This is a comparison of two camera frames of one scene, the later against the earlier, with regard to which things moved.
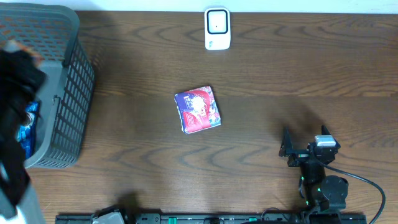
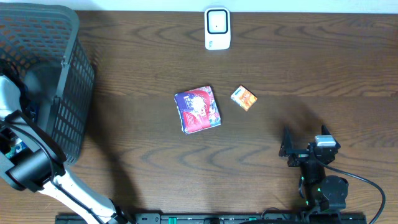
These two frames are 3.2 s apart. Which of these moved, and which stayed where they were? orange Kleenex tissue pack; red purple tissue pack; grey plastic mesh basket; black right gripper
Moved: orange Kleenex tissue pack
Stayed: grey plastic mesh basket; black right gripper; red purple tissue pack
